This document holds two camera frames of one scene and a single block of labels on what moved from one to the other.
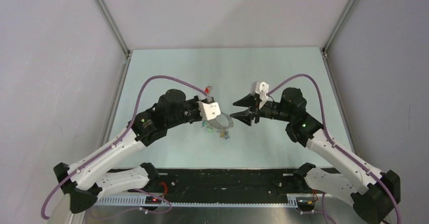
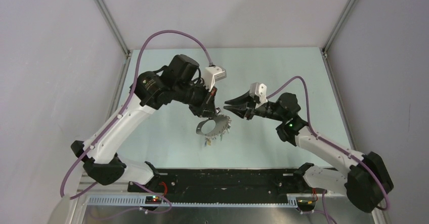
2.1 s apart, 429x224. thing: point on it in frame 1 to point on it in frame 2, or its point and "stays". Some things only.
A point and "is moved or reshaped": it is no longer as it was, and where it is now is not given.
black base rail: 215,184 stays
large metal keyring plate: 222,121 is moved or reshaped
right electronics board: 305,204 stays
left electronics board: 151,199 stays
